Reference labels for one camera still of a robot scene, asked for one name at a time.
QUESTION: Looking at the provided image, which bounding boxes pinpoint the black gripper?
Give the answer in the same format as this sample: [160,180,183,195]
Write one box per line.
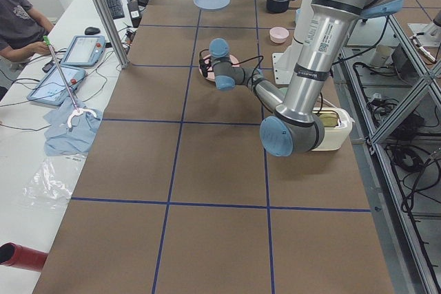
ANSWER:
[198,49,213,78]

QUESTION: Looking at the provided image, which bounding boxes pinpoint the teach pendant tablet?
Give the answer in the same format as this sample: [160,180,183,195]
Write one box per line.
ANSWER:
[61,35,105,67]
[27,65,86,106]

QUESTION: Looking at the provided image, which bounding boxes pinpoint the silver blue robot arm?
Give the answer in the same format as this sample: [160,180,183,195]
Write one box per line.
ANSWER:
[209,0,404,156]

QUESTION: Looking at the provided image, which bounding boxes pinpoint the pink plate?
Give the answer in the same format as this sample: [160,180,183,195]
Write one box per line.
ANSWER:
[205,54,239,82]

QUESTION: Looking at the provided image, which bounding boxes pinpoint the black computer mouse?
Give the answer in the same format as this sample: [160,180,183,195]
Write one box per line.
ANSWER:
[84,27,101,35]

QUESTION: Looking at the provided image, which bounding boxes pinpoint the blue plate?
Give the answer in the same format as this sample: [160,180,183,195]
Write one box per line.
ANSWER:
[194,0,230,11]

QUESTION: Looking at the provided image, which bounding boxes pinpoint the pink bowl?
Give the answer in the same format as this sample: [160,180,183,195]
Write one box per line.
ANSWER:
[269,27,289,44]

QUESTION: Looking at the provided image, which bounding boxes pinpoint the reacher grabber stick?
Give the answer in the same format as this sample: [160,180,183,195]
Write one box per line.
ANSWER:
[43,35,98,129]

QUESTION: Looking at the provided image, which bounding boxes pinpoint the clear plastic bag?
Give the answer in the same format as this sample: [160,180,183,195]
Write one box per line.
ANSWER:
[23,155,86,209]

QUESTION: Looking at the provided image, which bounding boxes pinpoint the red cylinder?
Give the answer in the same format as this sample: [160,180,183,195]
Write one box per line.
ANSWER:
[1,242,48,272]

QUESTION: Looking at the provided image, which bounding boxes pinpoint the cream toaster with bread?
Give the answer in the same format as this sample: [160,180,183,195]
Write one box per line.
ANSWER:
[314,107,355,151]

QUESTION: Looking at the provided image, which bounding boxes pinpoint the lower teach pendant tablet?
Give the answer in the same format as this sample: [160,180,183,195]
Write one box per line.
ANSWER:
[27,65,86,106]

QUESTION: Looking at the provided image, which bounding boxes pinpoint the upper teach pendant tablet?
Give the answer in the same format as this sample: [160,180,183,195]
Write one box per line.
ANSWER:
[61,35,105,67]

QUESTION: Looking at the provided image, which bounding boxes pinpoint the black keyboard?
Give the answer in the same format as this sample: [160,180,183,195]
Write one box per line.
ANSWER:
[105,0,125,19]

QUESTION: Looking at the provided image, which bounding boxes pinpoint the seated person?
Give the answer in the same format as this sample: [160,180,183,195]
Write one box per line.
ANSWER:
[1,0,54,63]

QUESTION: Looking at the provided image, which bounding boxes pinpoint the aluminium frame post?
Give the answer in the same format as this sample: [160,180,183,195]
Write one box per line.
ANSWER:
[92,0,129,69]

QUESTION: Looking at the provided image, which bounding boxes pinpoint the blue cup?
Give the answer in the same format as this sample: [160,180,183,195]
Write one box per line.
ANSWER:
[295,8,301,24]

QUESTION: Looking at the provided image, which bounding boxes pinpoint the light blue cloth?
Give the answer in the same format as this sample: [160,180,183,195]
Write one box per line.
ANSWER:
[44,98,103,156]

